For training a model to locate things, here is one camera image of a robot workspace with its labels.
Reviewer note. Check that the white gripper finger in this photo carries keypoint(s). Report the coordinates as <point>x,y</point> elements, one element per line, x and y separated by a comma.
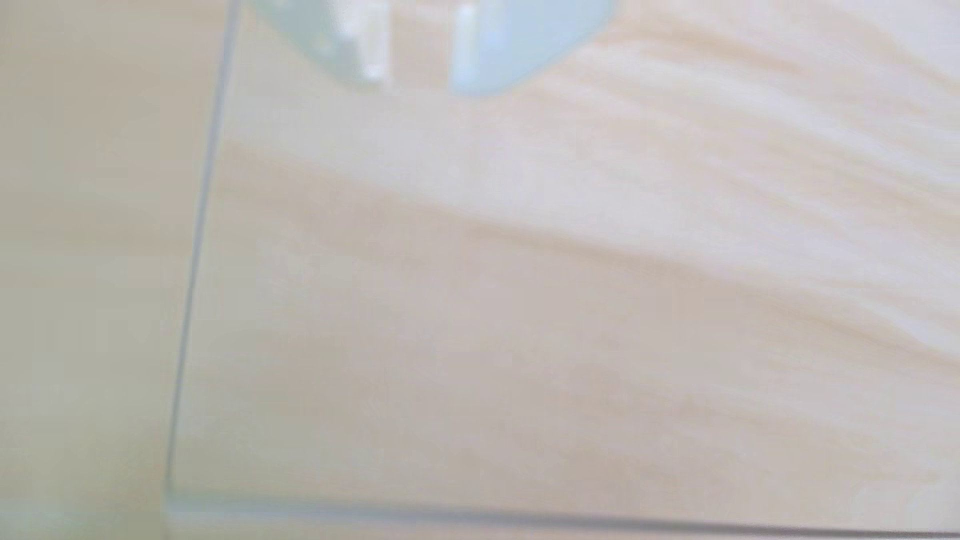
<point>337,30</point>
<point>525,34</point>

